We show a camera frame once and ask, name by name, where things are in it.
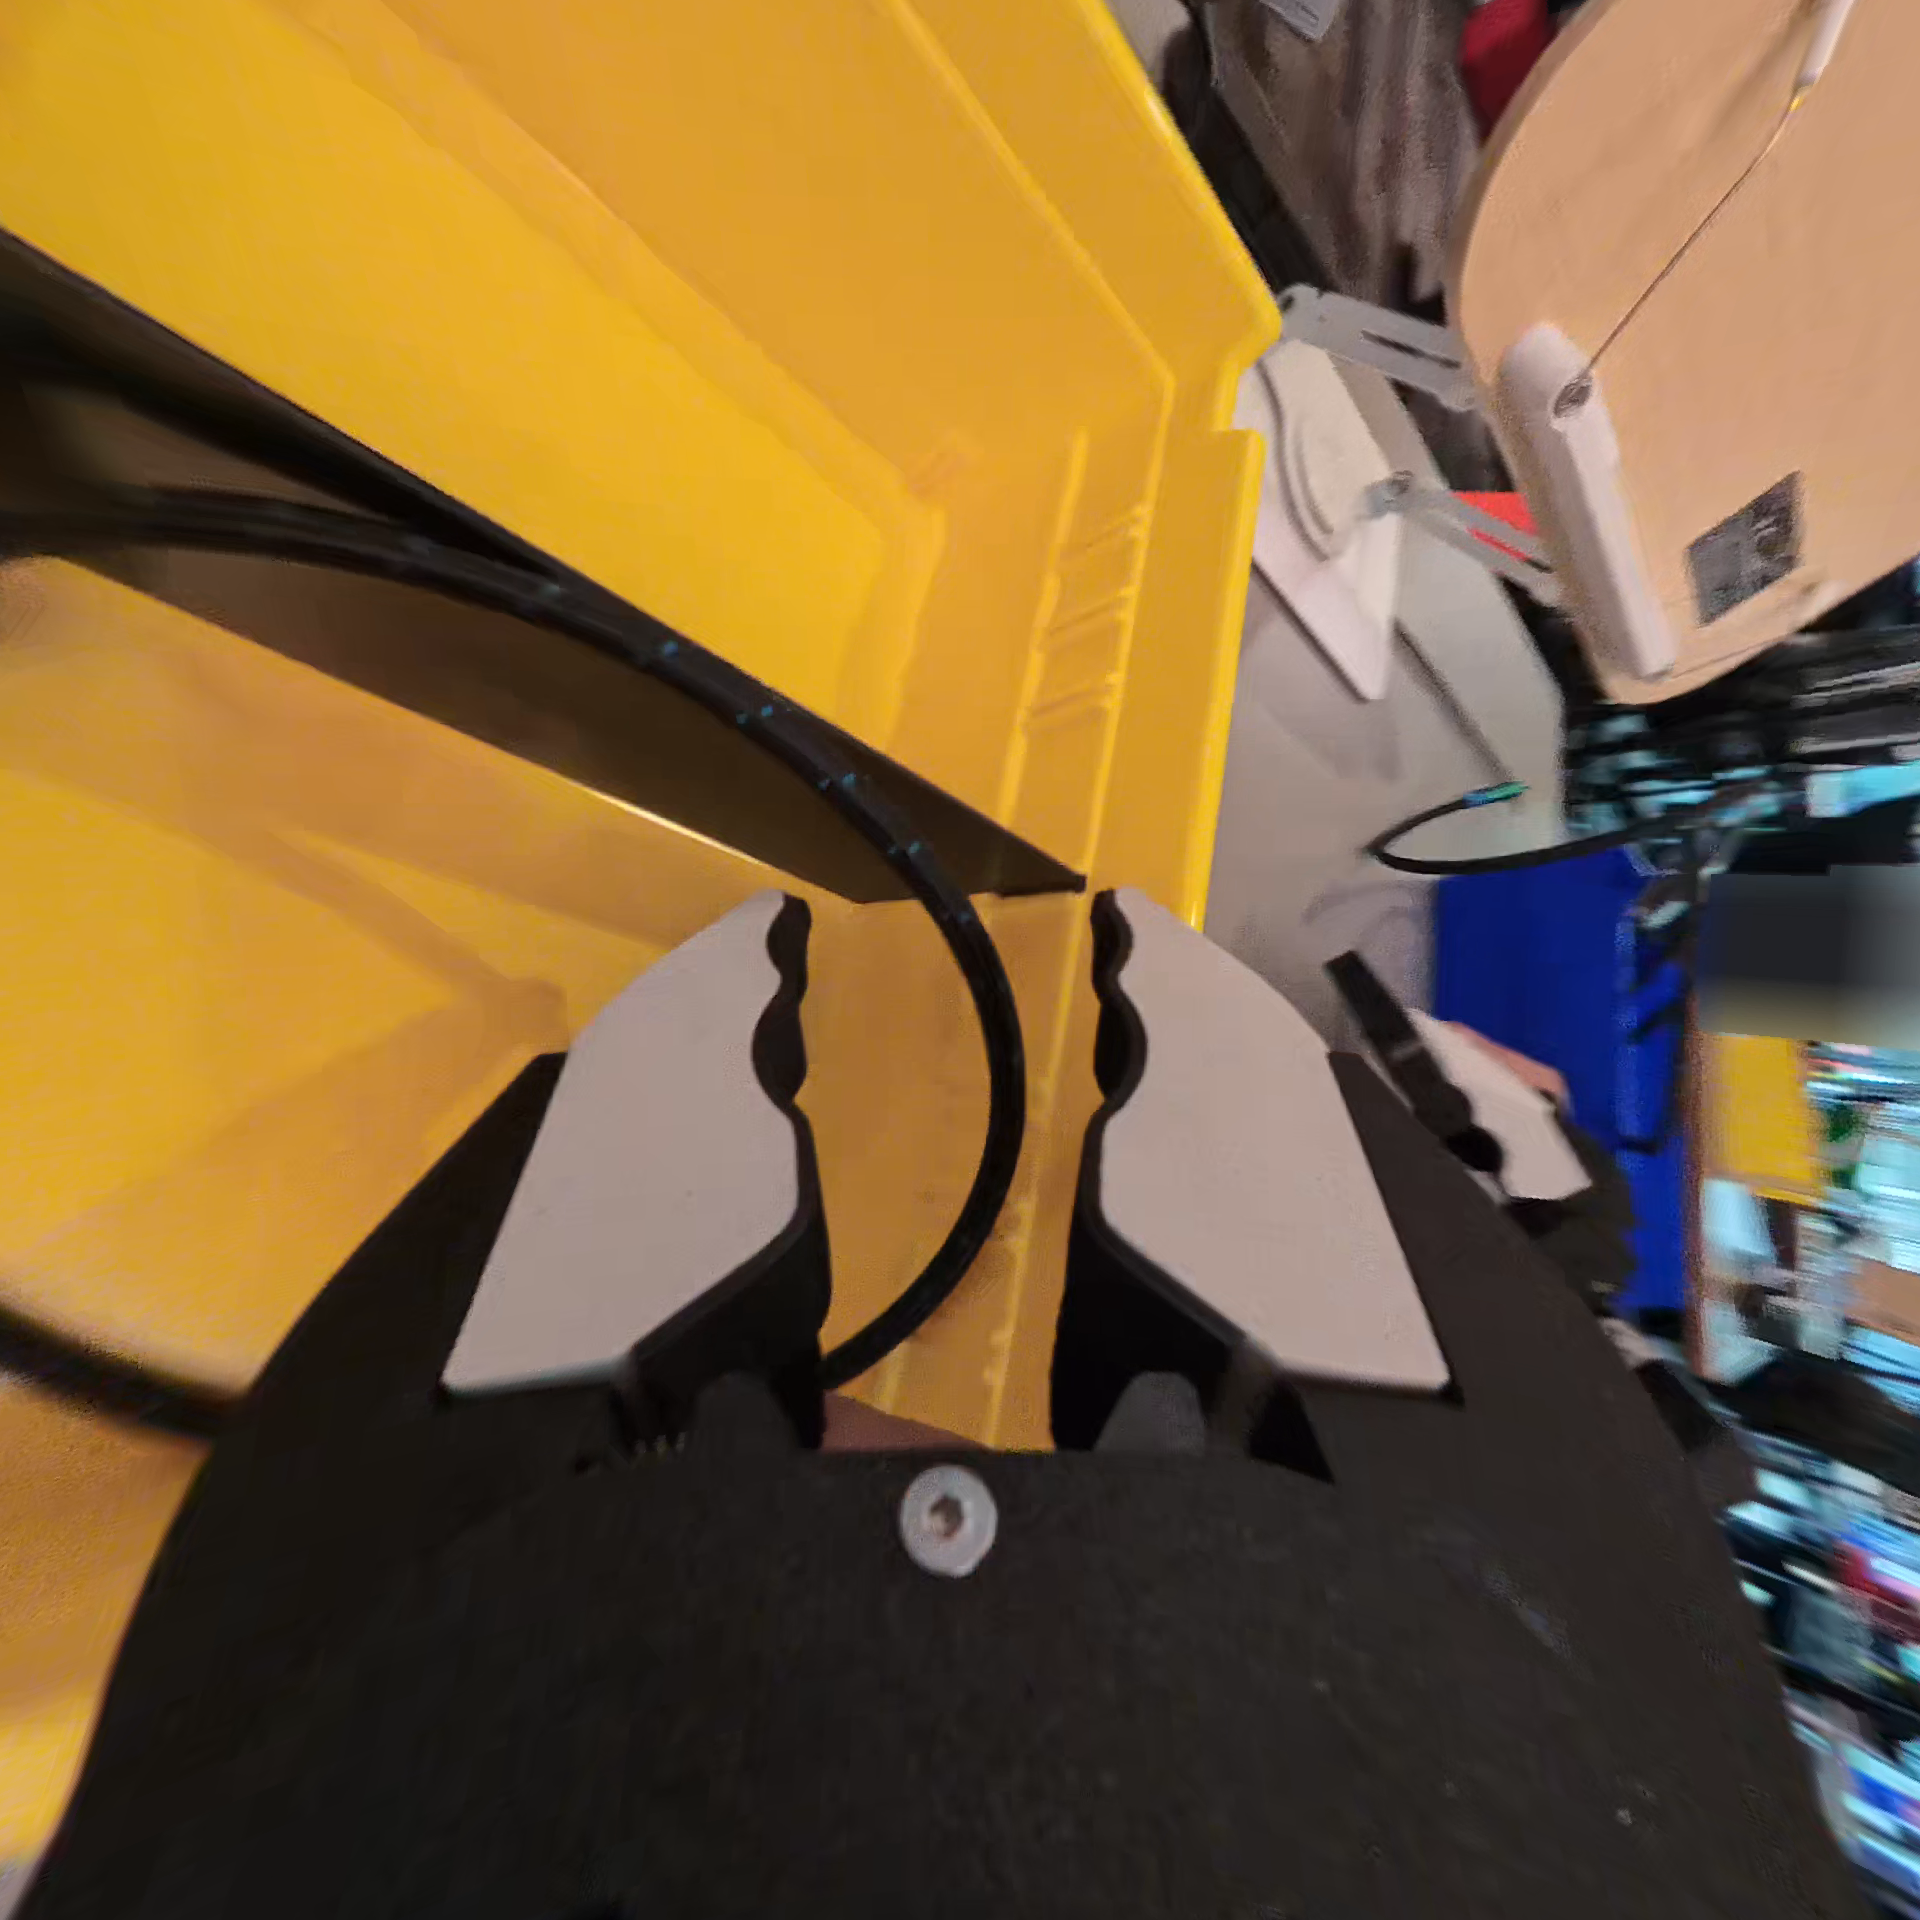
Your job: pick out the black bin divider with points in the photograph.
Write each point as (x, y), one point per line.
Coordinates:
(525, 661)

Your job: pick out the large yellow plastic bin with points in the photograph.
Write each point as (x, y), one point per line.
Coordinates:
(600, 300)

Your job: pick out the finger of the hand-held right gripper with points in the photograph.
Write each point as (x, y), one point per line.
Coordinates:
(1514, 1124)

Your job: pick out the blue plastic bin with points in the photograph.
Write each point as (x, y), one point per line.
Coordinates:
(1545, 1050)

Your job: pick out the black label plate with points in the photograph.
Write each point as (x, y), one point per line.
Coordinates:
(1748, 549)

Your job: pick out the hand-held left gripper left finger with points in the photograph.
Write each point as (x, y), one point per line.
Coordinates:
(645, 1171)

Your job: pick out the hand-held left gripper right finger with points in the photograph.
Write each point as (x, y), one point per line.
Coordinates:
(1244, 1185)

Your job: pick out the white board stand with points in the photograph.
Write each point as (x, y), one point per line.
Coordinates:
(1334, 494)

